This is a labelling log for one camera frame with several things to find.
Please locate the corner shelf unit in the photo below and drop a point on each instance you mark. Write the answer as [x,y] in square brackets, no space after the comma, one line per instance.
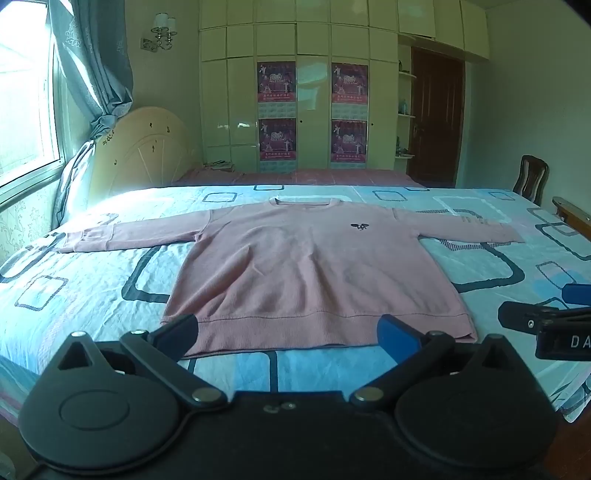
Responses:
[405,116]

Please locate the blue patterned bedsheet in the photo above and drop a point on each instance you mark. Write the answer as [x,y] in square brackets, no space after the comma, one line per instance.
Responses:
[92,295]

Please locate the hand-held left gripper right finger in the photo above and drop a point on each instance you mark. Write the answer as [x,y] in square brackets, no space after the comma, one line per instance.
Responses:
[396,332]

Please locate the teal bottle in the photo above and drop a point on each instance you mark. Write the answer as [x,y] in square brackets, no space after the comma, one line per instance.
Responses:
[405,107]

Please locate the cream wardrobe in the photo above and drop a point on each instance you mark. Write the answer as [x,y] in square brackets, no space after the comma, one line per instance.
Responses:
[314,92]

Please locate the wall lamp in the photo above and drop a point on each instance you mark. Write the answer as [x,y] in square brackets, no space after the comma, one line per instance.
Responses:
[162,28]

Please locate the pink checked bedsheet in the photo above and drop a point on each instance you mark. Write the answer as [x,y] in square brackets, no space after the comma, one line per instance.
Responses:
[323,176]

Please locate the dark wooden chair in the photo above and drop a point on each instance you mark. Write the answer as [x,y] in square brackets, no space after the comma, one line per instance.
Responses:
[531,177]

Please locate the blue-grey curtain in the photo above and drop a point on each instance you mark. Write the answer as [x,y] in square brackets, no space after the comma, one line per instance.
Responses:
[97,60]

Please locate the stack of papers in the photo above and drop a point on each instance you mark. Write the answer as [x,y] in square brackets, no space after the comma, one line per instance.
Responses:
[219,166]

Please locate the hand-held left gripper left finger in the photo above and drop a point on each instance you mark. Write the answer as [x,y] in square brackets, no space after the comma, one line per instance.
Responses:
[181,328]

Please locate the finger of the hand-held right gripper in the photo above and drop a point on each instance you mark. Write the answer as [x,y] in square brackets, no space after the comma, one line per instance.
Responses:
[578,294]
[519,316]

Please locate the purple wall poster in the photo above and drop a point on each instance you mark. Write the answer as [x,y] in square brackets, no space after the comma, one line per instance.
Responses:
[350,85]
[277,141]
[277,83]
[349,141]

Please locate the pink sweater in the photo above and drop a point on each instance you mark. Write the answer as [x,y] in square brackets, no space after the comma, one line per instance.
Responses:
[295,267]

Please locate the window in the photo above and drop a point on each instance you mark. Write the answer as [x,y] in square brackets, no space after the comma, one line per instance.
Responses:
[23,101]

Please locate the cream bed headboard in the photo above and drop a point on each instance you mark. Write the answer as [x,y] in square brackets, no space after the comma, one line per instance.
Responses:
[147,152]

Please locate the dark wooden door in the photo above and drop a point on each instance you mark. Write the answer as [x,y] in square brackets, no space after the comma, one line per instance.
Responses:
[436,115]

